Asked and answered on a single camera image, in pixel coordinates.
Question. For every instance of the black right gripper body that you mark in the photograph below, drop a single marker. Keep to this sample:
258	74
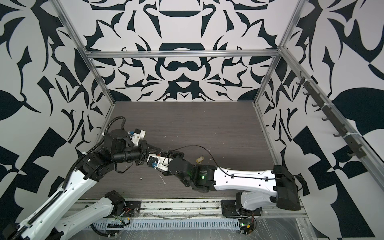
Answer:
176	154

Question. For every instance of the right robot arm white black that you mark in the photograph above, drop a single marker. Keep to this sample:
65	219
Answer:
255	189

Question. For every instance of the yellow key tag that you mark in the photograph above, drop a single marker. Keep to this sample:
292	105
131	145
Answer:
200	159

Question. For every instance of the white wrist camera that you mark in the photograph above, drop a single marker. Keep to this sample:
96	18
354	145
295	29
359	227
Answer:
159	163
136	136

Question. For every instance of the aluminium frame crossbar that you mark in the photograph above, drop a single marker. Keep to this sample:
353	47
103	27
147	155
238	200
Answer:
181	54

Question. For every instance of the black wall hook rail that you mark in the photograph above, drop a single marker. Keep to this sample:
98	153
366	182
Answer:
334	116

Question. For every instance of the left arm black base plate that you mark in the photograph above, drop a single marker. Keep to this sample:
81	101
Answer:
131	209

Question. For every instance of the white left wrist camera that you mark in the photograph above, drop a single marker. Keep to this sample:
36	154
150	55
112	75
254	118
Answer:
136	136

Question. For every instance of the white slotted cable duct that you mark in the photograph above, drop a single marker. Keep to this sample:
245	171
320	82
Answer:
185	224

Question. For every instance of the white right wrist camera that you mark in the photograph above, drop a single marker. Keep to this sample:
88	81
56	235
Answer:
159	163

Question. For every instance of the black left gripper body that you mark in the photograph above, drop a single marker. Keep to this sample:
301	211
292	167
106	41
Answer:
144	154

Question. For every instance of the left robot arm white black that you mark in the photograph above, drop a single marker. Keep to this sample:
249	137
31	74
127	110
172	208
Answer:
116	146

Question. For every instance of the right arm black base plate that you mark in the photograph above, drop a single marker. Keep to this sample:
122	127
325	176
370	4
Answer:
230	209

